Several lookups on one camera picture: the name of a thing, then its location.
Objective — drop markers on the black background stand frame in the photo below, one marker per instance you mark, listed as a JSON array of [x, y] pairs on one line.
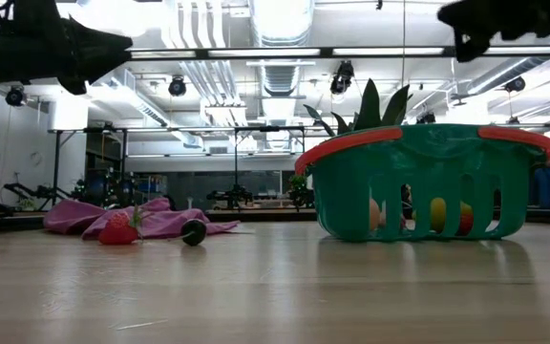
[[56, 167]]

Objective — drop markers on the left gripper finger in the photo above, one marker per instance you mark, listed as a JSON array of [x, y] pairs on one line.
[[93, 40], [93, 59]]

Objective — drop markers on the teal basket orange rim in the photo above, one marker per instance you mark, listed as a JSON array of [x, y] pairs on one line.
[[428, 157]]

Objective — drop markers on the black background robot arm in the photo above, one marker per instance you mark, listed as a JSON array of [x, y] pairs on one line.
[[36, 192], [232, 196]]

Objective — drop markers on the toy strawberry green leaves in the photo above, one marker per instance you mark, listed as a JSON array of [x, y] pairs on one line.
[[118, 231]]

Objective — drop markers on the yellow toy lemon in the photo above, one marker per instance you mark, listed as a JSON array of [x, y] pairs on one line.
[[438, 215]]

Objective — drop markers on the black aluminium table frame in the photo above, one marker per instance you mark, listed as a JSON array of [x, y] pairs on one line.
[[201, 52]]

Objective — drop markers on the green snake plant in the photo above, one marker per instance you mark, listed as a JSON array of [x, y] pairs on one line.
[[369, 107]]

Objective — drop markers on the silver ventilation duct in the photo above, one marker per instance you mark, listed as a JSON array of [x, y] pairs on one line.
[[280, 24]]

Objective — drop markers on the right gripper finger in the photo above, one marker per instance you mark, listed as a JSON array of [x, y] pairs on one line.
[[466, 9], [466, 24]]

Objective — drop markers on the purple cloth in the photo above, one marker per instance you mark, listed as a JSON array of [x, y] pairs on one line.
[[69, 217]]

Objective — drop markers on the black ceiling spotlight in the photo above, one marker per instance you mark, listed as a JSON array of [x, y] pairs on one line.
[[177, 87], [15, 96], [514, 85], [342, 79]]

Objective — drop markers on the small red toy strawberry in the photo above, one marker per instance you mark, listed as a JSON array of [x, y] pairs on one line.
[[467, 220]]

